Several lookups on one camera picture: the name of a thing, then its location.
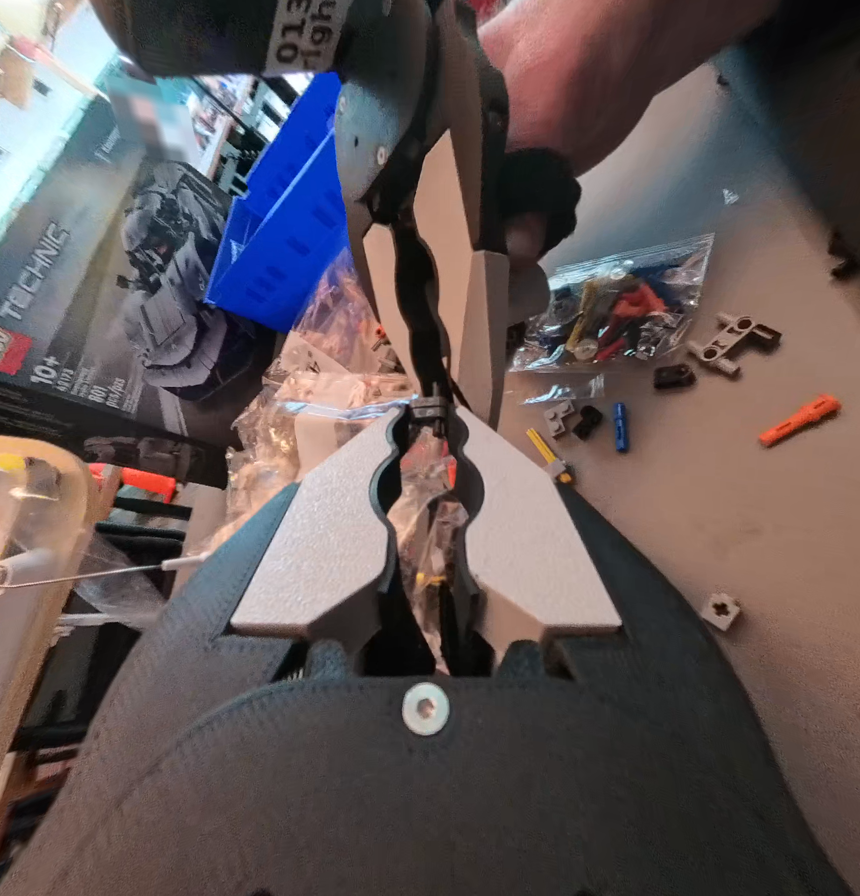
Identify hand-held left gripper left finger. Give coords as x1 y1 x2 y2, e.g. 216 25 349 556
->
230 408 406 666

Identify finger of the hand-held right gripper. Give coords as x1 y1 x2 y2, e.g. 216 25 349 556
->
414 133 513 429
363 220 438 396

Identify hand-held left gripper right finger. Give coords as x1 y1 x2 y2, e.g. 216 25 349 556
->
447 405 623 669

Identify small grey lego assembly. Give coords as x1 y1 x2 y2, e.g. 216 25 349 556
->
526 428 576 485

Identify grey connector with black pin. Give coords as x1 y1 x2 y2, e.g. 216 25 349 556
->
409 384 450 438

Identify person's right forearm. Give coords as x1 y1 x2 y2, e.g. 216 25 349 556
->
710 0 860 78

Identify pile of clear lego bags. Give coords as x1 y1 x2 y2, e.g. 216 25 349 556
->
223 245 473 673

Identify small light grey lego cube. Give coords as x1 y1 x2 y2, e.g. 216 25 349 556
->
700 591 743 632

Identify grey double-hole lego connector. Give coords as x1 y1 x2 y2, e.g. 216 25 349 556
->
685 311 783 380

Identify orange lego pin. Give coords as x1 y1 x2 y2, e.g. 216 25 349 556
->
759 394 842 449

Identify dark lego set box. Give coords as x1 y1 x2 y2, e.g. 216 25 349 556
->
0 94 277 491

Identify person's right hand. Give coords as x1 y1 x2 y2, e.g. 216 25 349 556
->
475 0 781 267

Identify blue plastic bin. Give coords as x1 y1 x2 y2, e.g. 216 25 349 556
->
204 129 354 333
244 70 343 204

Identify small empty zip bag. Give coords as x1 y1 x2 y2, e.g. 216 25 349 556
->
519 374 607 407

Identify small zip bag of pins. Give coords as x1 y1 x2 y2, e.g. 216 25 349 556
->
508 232 716 373

